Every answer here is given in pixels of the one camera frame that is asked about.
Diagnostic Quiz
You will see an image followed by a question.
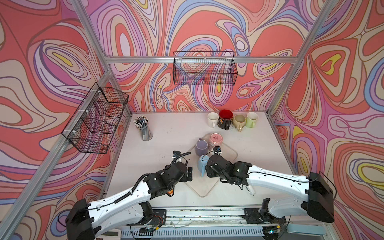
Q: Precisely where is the light blue mug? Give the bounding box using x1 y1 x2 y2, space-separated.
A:
198 155 210 177

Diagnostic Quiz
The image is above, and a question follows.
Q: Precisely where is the black mug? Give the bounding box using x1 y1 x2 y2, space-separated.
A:
218 110 234 131

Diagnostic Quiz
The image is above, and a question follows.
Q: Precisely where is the white mug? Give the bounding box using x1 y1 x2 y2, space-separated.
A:
207 112 219 128

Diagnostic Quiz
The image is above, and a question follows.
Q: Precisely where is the cream round mug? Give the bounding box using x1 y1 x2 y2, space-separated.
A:
232 115 246 132

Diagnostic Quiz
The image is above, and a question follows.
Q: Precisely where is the light green mug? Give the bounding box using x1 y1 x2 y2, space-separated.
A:
246 112 259 129

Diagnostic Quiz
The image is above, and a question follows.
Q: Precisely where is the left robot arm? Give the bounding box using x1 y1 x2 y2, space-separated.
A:
65 162 193 240

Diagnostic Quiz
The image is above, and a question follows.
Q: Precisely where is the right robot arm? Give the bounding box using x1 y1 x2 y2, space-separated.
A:
205 154 336 223

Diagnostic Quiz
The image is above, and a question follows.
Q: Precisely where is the purple mug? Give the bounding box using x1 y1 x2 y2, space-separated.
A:
195 139 209 157

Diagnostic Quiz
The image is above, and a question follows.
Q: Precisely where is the pink patterned mug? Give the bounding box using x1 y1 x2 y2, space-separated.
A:
209 133 223 151

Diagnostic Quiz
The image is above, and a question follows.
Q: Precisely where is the beige plastic tray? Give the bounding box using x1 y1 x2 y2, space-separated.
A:
186 143 238 198

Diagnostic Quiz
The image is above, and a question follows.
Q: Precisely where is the small white object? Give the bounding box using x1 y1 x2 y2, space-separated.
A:
246 186 256 196

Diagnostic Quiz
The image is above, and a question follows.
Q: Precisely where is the metal pen holder cup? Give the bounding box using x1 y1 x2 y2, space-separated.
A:
134 115 153 141

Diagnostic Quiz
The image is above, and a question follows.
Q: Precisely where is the white device with display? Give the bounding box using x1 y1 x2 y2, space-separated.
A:
95 229 122 240

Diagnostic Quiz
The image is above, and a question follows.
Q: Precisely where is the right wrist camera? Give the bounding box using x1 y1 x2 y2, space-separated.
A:
212 146 222 155

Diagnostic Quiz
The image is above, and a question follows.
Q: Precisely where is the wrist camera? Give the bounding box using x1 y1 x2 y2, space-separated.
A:
172 151 181 159
212 146 222 155

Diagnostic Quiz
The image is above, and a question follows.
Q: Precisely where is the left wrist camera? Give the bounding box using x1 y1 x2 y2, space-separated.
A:
172 151 181 159

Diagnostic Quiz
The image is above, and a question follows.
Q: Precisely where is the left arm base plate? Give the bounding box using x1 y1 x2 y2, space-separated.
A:
125 206 167 228

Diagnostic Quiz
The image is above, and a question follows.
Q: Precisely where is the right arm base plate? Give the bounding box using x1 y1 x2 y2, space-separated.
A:
241 208 287 225

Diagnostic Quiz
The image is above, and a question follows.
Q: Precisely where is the black wire basket left wall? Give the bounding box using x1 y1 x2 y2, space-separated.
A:
62 83 129 154

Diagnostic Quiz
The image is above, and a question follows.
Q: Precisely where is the black wire basket wall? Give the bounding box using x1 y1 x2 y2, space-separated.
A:
62 83 129 154
173 50 238 86

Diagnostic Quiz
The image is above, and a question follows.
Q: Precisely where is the black wire basket back wall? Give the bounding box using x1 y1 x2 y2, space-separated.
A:
173 50 238 86

